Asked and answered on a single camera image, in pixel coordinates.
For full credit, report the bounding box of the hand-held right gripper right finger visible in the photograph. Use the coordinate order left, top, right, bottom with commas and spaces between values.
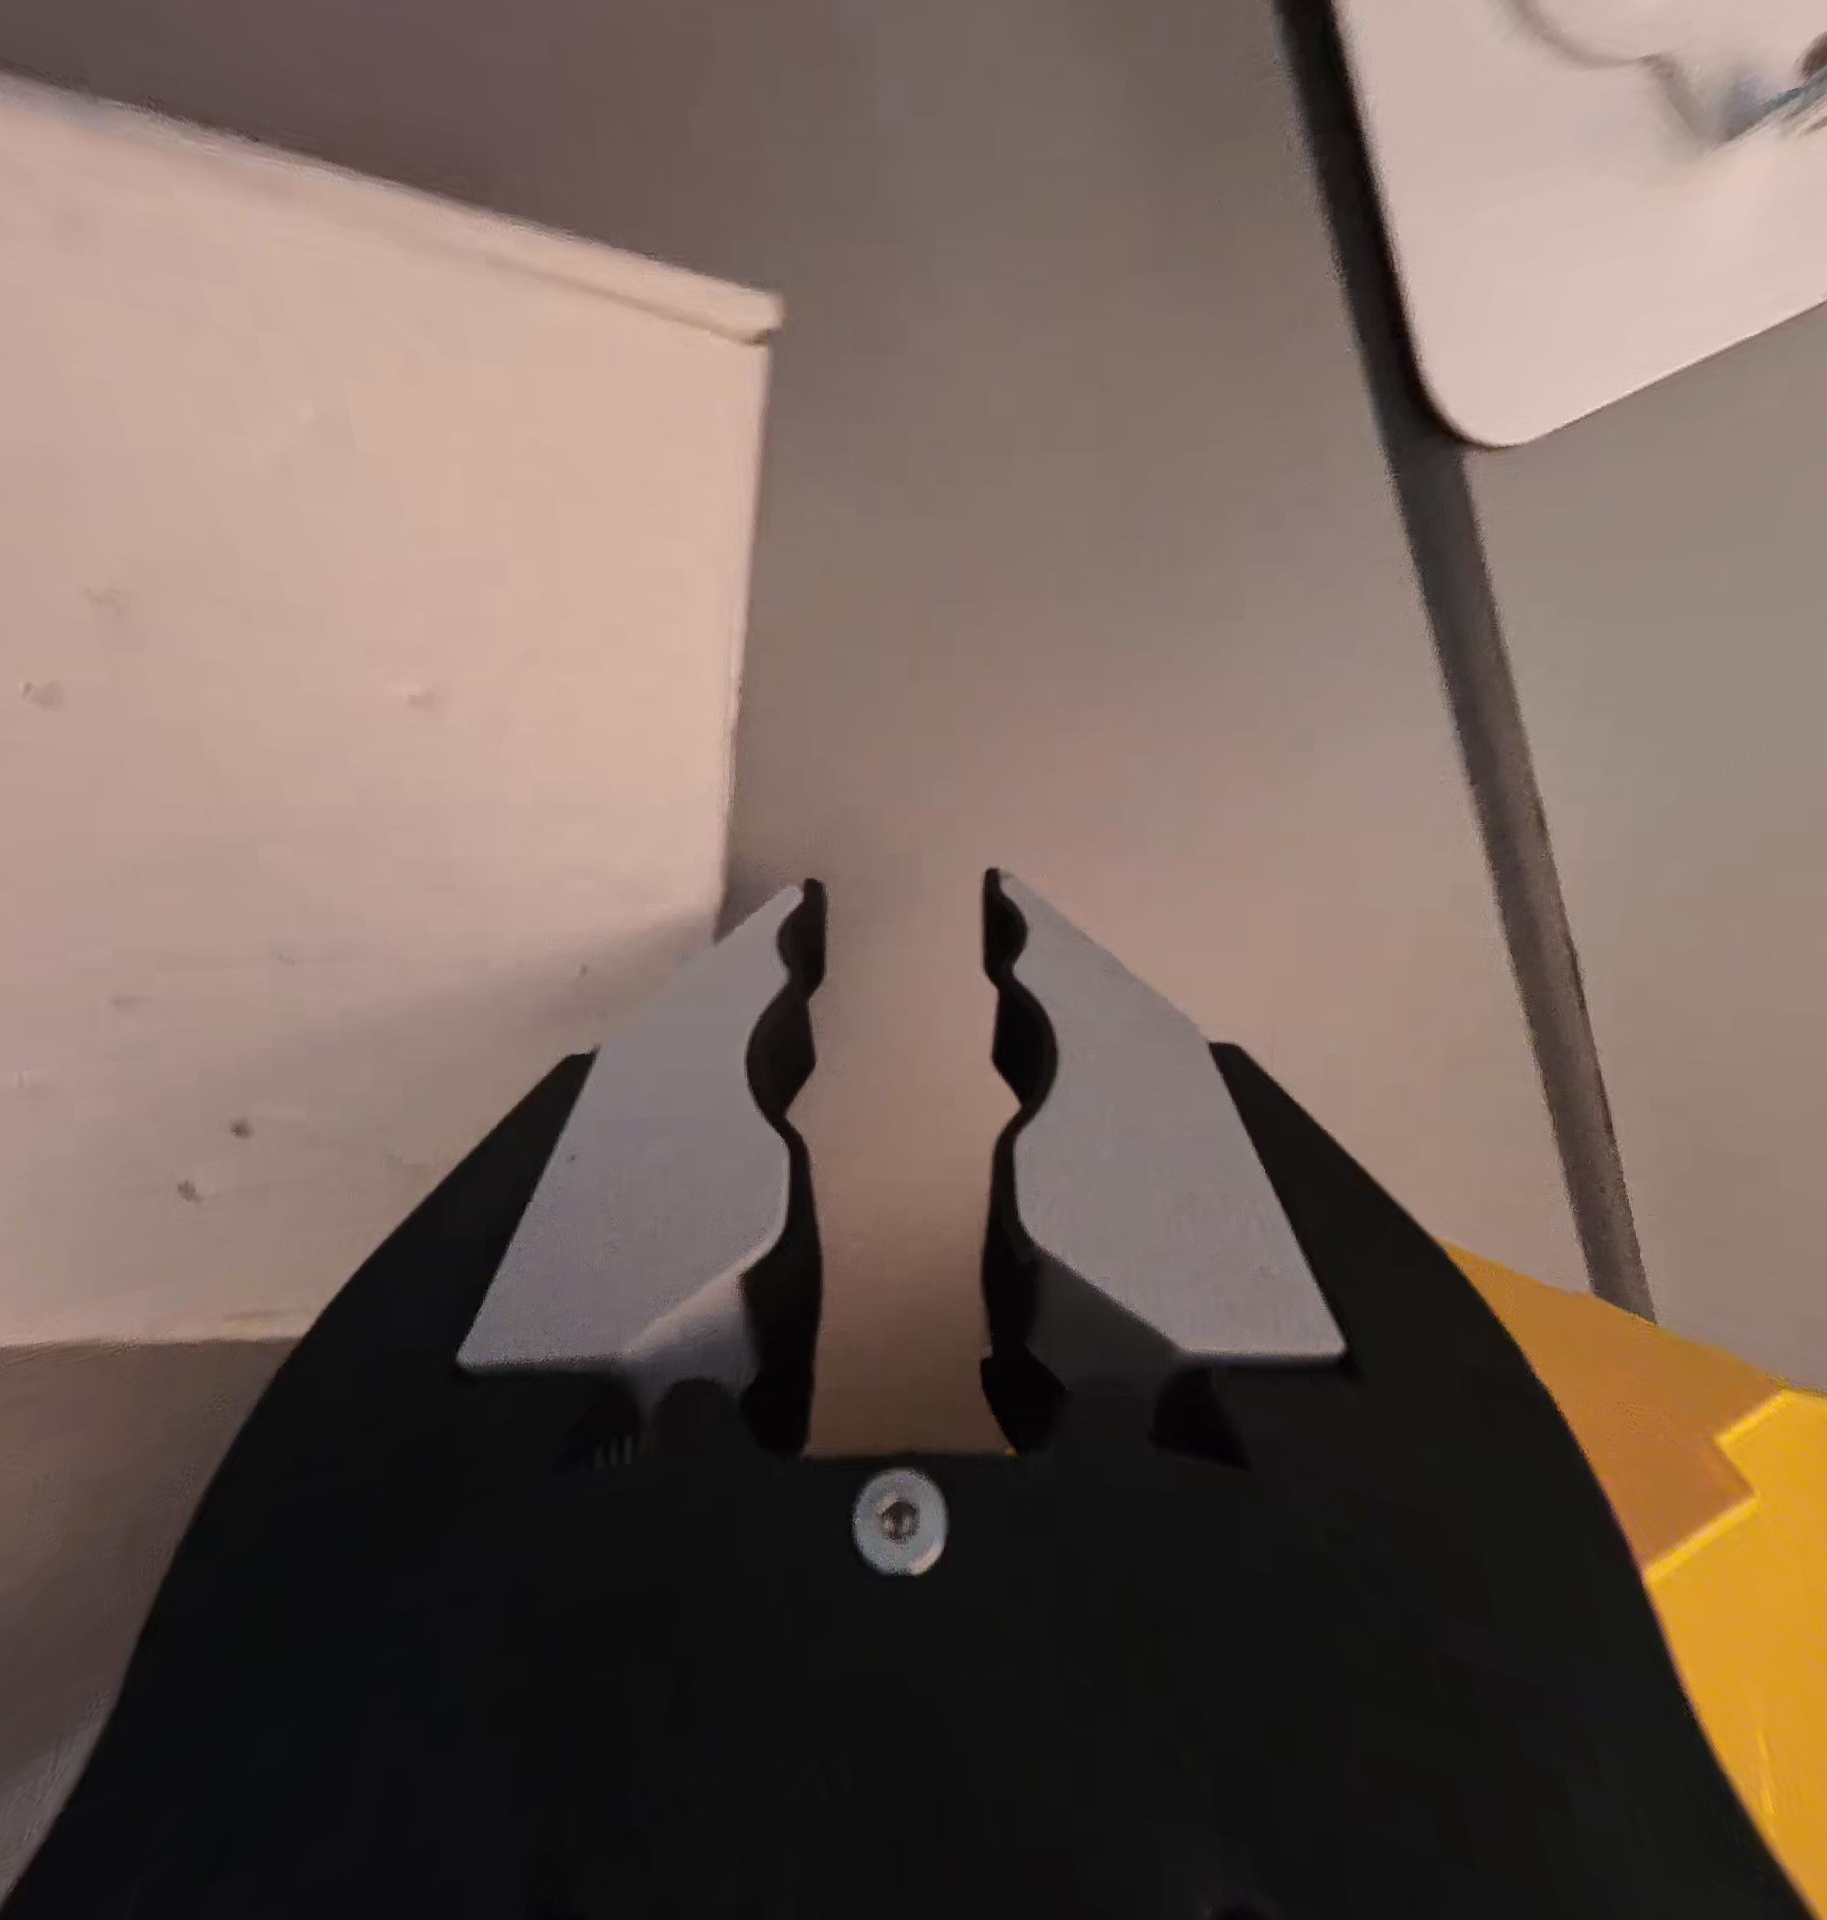
981, 866, 1349, 1458

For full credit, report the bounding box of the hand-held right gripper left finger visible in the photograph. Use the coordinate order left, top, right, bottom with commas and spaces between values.
456, 878, 828, 1458

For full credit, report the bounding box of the white cardboard box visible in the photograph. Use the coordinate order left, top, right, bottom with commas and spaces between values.
0, 60, 784, 1351

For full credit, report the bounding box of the yellow plastic bin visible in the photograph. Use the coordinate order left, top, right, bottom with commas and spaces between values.
1437, 1241, 1827, 1920

